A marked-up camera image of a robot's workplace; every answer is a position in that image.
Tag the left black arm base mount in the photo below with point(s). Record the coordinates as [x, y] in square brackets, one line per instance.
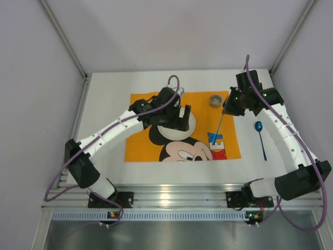
[124, 199]

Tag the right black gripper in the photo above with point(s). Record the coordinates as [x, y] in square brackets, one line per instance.
[232, 105]

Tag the left corner aluminium post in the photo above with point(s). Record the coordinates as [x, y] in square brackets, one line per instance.
[61, 34]

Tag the slotted grey cable duct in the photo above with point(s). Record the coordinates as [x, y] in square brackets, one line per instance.
[158, 215]

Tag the blue metallic spoon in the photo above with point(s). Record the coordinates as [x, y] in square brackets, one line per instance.
[258, 127]

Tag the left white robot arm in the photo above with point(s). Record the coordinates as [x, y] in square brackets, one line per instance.
[81, 157]

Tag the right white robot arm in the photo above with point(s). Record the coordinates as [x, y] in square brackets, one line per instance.
[303, 169]

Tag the corner aluminium post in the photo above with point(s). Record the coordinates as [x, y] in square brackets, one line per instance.
[296, 28]
[61, 34]

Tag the aluminium extrusion rail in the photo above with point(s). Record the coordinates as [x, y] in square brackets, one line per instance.
[193, 186]

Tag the small speckled grey cup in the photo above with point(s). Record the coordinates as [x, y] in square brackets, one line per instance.
[215, 101]

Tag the right corner aluminium post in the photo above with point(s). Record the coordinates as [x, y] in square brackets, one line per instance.
[296, 28]

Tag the blue metallic fork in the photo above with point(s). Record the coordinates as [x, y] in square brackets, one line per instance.
[218, 128]

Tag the orange Mickey Mouse placemat cloth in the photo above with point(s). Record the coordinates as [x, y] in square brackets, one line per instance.
[164, 145]

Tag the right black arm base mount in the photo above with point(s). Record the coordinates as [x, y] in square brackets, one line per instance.
[236, 200]

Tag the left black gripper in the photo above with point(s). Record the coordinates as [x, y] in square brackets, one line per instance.
[179, 123]

